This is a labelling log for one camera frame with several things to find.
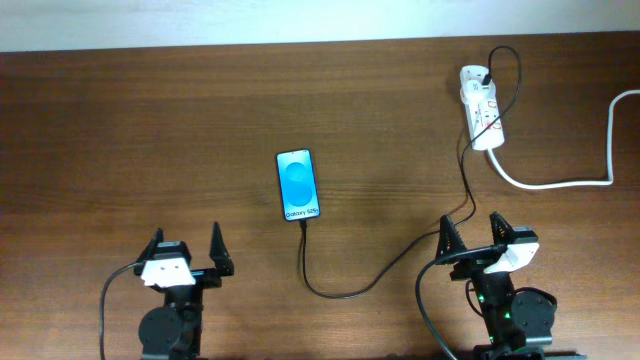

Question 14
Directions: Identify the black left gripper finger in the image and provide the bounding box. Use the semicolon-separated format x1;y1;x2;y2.
209;222;234;276
136;228;164;264

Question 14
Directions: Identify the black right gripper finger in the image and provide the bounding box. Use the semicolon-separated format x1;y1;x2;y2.
490;211;515;246
435;215;467;264

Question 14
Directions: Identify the black charger cable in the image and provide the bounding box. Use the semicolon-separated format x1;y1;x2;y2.
298;44;522;300

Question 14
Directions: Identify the blue Galaxy smartphone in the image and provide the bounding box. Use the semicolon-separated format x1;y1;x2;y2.
276;149;321;222

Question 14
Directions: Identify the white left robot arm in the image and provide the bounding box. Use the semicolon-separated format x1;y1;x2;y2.
134;223;234;360

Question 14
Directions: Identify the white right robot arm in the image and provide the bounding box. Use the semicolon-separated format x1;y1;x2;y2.
436;212;557;359

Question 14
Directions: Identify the white charger plug adapter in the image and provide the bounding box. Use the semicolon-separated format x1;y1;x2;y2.
460;79;496;104

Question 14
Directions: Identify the white power strip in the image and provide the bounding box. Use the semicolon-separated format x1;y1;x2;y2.
460;65;505;151

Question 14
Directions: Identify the white power strip cord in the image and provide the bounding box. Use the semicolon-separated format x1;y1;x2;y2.
486;89;640;191

